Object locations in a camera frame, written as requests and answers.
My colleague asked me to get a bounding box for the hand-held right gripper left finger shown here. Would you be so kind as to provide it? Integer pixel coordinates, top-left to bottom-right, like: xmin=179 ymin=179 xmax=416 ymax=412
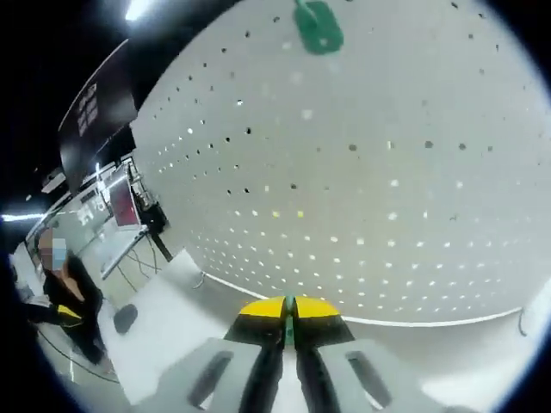
xmin=145 ymin=296 xmax=288 ymax=413

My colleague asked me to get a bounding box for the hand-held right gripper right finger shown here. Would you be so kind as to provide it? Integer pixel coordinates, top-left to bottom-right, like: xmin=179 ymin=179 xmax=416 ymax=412
xmin=294 ymin=296 xmax=436 ymax=413

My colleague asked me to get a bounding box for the green hook assembly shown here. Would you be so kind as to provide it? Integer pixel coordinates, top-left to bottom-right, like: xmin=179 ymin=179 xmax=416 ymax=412
xmin=292 ymin=0 xmax=344 ymax=56
xmin=282 ymin=293 xmax=301 ymax=348

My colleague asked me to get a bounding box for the white perforated mounting plate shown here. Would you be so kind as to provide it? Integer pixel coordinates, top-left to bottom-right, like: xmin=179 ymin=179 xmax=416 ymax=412
xmin=128 ymin=0 xmax=550 ymax=329

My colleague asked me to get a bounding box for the black computer mouse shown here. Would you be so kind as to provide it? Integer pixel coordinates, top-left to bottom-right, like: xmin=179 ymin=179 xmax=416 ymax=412
xmin=114 ymin=303 xmax=139 ymax=335

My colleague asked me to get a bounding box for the white side table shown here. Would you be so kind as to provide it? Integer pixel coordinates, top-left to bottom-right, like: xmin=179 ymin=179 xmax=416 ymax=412
xmin=99 ymin=225 xmax=173 ymax=281

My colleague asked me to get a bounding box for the bright ceiling light panel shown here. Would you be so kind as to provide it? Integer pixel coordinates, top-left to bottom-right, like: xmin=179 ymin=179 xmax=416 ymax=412
xmin=0 ymin=212 xmax=47 ymax=224
xmin=123 ymin=0 xmax=152 ymax=22

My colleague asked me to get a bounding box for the red display screen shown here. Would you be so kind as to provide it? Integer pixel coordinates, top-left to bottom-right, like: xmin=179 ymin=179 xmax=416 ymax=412
xmin=108 ymin=170 xmax=144 ymax=233

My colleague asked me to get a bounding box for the black bulky object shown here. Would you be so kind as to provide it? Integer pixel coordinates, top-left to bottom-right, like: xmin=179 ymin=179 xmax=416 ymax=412
xmin=140 ymin=201 xmax=170 ymax=236

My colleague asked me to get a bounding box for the large dark wall display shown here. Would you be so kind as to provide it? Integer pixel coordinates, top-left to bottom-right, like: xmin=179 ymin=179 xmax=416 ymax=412
xmin=58 ymin=38 xmax=139 ymax=193

